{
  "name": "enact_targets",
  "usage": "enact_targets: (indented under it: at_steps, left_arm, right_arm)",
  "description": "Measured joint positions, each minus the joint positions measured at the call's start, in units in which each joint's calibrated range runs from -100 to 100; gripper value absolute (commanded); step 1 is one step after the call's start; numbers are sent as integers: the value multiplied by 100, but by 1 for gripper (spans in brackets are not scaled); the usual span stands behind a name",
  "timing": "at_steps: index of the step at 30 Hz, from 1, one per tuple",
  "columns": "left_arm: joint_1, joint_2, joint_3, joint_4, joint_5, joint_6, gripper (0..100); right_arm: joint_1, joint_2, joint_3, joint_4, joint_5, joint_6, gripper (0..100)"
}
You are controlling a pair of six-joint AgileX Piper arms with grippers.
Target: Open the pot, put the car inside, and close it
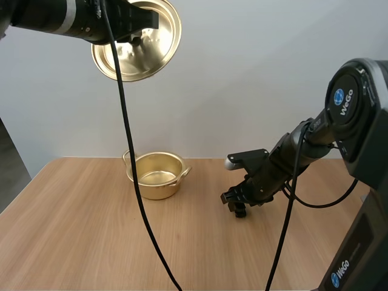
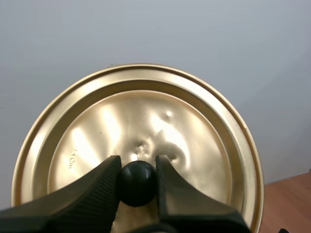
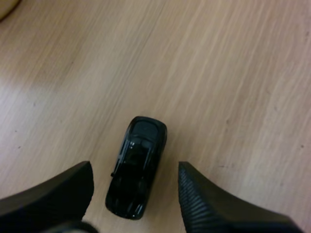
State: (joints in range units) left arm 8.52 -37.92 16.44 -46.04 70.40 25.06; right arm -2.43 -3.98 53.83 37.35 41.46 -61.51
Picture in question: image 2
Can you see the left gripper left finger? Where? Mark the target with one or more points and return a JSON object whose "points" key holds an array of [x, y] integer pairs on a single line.
{"points": [[80, 201]]}

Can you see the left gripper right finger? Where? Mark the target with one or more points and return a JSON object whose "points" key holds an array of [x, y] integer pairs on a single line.
{"points": [[189, 208]]}

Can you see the gold lid with black knob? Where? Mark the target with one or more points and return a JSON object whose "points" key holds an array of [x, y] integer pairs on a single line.
{"points": [[145, 109]]}

